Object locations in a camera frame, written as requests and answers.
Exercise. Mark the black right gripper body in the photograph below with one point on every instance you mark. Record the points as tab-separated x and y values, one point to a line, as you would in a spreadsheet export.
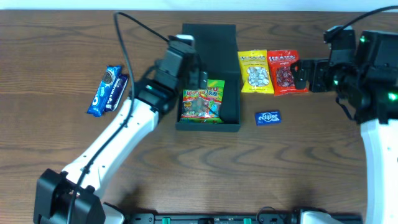
310	74

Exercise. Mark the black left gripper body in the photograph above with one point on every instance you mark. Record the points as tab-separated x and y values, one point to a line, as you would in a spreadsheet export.
197	78

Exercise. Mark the green Haribo gummy bag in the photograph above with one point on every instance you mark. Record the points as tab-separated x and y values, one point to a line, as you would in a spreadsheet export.
203	106

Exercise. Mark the yellow Hacks candy bag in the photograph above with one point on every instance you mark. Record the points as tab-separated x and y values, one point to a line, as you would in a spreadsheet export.
255	72

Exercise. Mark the blue Oreo cookie pack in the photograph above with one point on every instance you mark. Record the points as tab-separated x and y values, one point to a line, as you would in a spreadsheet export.
102	94

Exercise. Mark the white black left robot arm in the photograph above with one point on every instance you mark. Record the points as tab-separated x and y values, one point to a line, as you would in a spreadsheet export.
74	194

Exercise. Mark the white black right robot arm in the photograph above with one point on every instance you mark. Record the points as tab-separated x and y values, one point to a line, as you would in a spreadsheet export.
363	72

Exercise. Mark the red Hacks candy bag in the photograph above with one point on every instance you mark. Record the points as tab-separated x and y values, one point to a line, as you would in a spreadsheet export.
279	62

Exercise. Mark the dark green open box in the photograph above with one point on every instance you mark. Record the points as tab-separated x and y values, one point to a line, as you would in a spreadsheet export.
217	47

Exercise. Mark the dark blue Cadbury chocolate bar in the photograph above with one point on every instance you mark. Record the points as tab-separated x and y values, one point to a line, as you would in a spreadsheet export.
116	93

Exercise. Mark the blue Eclipse mint box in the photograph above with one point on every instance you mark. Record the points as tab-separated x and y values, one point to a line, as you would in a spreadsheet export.
268	117

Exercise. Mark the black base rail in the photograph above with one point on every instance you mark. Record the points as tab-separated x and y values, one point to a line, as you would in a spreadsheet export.
265	215

